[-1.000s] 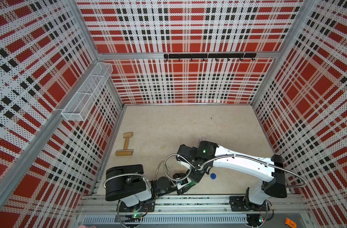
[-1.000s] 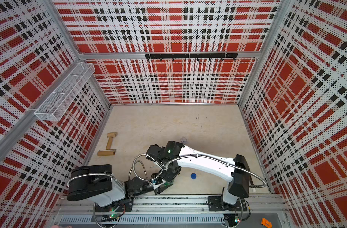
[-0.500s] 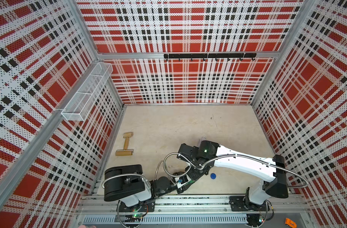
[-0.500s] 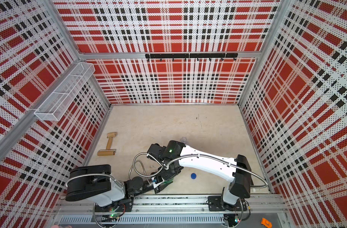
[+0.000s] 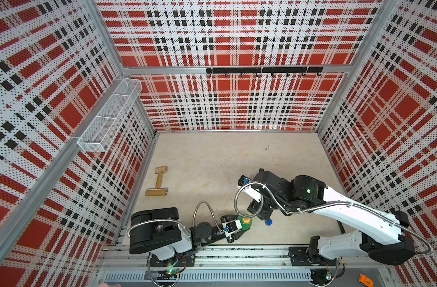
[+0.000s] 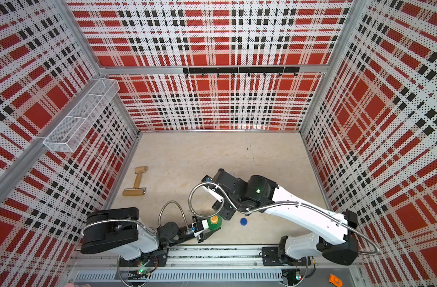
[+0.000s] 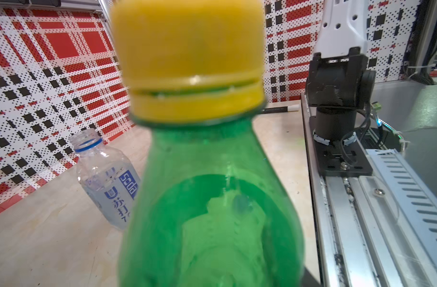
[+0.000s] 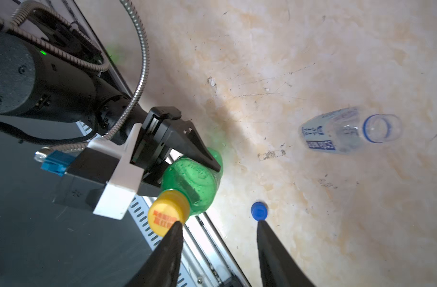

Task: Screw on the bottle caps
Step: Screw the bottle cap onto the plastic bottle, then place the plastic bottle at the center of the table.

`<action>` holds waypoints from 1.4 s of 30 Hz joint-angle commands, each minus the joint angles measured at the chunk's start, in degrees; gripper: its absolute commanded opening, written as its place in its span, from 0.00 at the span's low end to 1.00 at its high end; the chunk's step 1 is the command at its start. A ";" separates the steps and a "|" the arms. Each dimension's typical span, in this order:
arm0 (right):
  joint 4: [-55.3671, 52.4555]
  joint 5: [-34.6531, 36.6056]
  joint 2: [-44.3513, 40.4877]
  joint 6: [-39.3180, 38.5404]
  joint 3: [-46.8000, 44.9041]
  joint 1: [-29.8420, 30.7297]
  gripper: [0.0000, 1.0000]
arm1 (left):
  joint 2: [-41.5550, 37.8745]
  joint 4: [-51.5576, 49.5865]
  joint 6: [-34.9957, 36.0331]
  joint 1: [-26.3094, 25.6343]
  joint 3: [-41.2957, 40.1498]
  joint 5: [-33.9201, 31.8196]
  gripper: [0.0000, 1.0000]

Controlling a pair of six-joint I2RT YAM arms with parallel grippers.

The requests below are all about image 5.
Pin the orange tool on floor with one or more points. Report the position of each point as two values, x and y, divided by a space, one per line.
365 281

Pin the wooden double roller tool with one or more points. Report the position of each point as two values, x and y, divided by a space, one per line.
158 190

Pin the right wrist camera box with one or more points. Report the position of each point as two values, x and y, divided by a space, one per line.
251 190

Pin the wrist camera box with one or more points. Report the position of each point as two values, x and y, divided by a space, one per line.
251 190
231 227

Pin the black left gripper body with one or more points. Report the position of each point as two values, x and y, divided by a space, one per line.
229 240

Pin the black marker pen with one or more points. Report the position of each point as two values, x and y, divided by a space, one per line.
341 227

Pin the white wire mesh shelf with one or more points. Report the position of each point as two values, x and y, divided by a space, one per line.
118 102

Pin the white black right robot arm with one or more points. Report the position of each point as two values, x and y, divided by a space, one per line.
305 192

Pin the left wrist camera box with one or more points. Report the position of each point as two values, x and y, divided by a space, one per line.
231 227

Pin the green plastic soda bottle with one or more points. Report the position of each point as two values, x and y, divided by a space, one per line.
244 226

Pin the black wall hook rail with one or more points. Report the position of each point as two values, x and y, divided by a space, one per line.
266 70

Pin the yellow bottle cap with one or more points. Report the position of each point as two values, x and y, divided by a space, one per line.
245 219

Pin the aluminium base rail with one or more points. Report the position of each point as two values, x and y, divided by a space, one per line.
221 265

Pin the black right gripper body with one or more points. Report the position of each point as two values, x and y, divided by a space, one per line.
264 209

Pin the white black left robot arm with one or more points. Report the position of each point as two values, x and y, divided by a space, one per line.
160 232

